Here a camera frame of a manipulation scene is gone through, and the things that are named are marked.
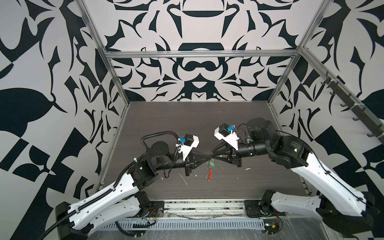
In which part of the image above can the aluminium front rail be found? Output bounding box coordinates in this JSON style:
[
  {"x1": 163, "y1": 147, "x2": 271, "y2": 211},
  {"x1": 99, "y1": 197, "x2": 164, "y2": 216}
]
[{"x1": 162, "y1": 199, "x2": 246, "y2": 218}]

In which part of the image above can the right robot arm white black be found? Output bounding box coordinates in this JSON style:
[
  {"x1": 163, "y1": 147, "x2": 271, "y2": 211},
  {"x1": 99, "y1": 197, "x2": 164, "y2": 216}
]
[{"x1": 212, "y1": 118, "x2": 379, "y2": 235}]

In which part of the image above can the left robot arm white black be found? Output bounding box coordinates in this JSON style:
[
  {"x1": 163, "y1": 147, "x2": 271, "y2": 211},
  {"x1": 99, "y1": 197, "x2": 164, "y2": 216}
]
[{"x1": 39, "y1": 140, "x2": 211, "y2": 240}]

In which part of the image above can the white slotted cable duct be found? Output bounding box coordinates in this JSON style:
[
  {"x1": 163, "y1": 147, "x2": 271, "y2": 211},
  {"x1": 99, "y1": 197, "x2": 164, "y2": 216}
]
[{"x1": 119, "y1": 219, "x2": 265, "y2": 231}]

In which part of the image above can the black corrugated cable conduit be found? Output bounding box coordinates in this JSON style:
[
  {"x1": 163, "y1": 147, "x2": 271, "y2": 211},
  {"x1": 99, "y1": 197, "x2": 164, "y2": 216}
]
[{"x1": 140, "y1": 130, "x2": 180, "y2": 151}]

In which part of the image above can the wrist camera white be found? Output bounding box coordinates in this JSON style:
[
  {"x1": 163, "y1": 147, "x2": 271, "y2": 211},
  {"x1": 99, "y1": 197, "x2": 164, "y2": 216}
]
[
  {"x1": 214, "y1": 123, "x2": 240, "y2": 151},
  {"x1": 178, "y1": 134, "x2": 200, "y2": 161}
]

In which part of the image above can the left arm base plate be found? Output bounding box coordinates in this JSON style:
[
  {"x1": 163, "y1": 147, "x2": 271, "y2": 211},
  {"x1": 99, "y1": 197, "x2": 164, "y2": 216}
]
[{"x1": 144, "y1": 201, "x2": 165, "y2": 218}]

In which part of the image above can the large metal keyring red handle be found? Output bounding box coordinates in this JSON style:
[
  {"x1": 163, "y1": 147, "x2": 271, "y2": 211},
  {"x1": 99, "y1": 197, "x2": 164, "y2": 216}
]
[{"x1": 207, "y1": 162, "x2": 213, "y2": 181}]

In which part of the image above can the black wall hook rail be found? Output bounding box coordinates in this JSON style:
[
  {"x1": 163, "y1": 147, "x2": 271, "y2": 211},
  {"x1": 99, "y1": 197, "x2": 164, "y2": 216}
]
[{"x1": 321, "y1": 72, "x2": 384, "y2": 145}]

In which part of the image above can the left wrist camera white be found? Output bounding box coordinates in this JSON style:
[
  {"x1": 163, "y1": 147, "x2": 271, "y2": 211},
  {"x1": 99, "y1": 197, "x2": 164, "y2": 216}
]
[{"x1": 178, "y1": 134, "x2": 200, "y2": 161}]

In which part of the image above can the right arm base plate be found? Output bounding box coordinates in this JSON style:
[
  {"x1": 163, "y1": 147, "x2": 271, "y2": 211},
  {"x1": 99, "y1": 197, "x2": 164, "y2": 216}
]
[{"x1": 244, "y1": 200, "x2": 276, "y2": 218}]

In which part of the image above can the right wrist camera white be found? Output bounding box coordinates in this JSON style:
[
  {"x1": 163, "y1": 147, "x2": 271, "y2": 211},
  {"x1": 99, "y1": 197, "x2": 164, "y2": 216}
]
[{"x1": 214, "y1": 123, "x2": 240, "y2": 151}]

